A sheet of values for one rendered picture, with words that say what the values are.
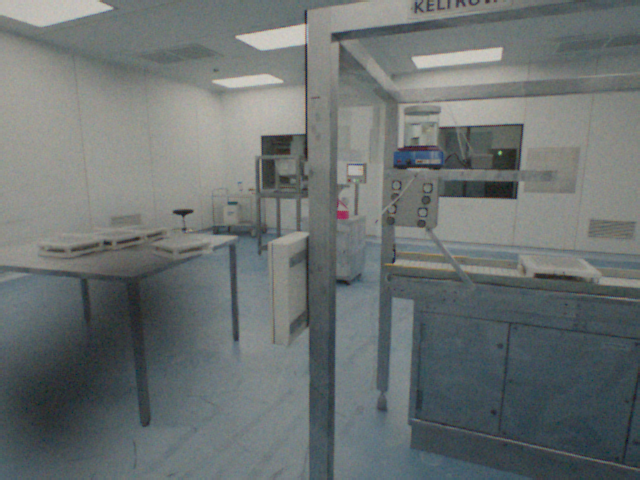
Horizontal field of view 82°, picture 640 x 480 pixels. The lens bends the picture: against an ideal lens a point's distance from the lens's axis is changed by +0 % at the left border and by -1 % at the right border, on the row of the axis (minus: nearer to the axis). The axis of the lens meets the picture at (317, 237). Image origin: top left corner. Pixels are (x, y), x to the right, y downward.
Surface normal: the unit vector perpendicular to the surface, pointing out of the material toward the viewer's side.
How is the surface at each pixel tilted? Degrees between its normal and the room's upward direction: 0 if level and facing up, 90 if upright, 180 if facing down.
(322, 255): 90
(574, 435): 90
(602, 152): 90
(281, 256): 90
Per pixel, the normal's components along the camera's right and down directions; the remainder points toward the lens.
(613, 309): -0.36, 0.17
